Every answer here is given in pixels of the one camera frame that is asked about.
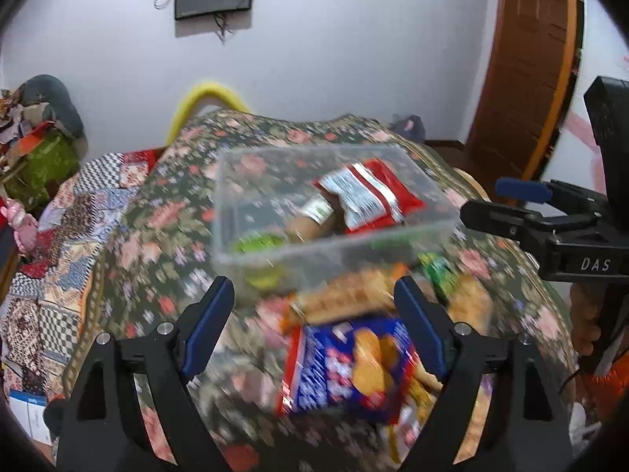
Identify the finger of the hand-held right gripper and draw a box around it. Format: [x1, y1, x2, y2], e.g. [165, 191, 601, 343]
[495, 178, 610, 207]
[460, 200, 544, 249]

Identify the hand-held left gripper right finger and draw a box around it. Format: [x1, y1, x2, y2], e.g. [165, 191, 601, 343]
[394, 277, 576, 472]

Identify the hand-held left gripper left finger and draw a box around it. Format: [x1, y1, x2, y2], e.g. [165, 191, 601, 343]
[51, 277, 235, 472]

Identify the blue cookie packet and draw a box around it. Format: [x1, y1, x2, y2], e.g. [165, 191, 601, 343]
[276, 317, 424, 424]

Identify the clear plastic container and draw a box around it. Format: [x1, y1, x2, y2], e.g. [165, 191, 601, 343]
[212, 144, 463, 292]

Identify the person's right hand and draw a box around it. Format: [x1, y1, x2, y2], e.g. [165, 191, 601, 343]
[570, 284, 604, 358]

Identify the dark green snack packet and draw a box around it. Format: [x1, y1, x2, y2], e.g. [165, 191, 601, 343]
[417, 253, 462, 302]

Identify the tan cracker packet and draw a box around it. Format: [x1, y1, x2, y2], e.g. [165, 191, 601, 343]
[446, 275, 493, 332]

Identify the orange wafer packet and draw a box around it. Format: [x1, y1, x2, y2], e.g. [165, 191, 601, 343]
[280, 264, 410, 334]

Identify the yellow red snack packet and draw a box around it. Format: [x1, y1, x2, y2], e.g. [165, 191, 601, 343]
[386, 369, 492, 460]

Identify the brown wooden door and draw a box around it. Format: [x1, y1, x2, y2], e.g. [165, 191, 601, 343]
[464, 0, 587, 184]

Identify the dark cloth bundle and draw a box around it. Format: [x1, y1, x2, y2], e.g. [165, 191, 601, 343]
[390, 115, 426, 142]

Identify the brown snack roll white label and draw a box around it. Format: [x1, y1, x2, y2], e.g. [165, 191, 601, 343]
[286, 195, 346, 245]

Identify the patchwork quilt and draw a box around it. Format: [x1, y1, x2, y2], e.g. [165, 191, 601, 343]
[0, 150, 164, 404]

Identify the white cardboard box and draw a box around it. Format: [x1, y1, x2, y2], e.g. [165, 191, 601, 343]
[9, 389, 53, 446]

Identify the pink plush toy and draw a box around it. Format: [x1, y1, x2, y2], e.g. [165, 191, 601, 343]
[0, 197, 39, 257]

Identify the green bag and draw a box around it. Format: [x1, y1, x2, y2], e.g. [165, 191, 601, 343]
[4, 136, 80, 198]

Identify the grey pillow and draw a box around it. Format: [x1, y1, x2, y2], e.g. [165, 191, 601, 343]
[22, 75, 89, 154]

